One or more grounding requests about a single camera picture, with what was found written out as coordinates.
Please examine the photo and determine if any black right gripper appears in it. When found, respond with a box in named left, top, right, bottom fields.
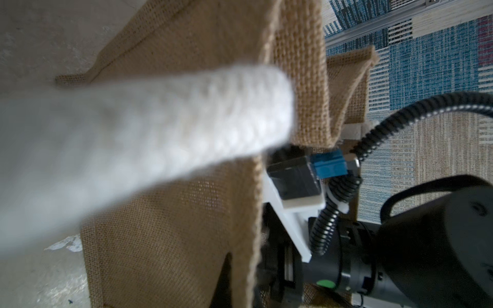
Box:
left=254, top=204, right=304, bottom=307

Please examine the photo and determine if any black corrugated cable conduit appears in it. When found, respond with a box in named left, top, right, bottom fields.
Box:
left=309, top=91, right=493, bottom=257

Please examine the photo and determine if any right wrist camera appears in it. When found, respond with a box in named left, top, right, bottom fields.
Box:
left=261, top=148, right=361, bottom=264

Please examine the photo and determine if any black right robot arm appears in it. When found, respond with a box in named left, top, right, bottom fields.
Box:
left=254, top=175, right=492, bottom=307

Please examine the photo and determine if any burlap tote bag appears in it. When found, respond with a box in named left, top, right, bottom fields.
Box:
left=0, top=0, right=380, bottom=308

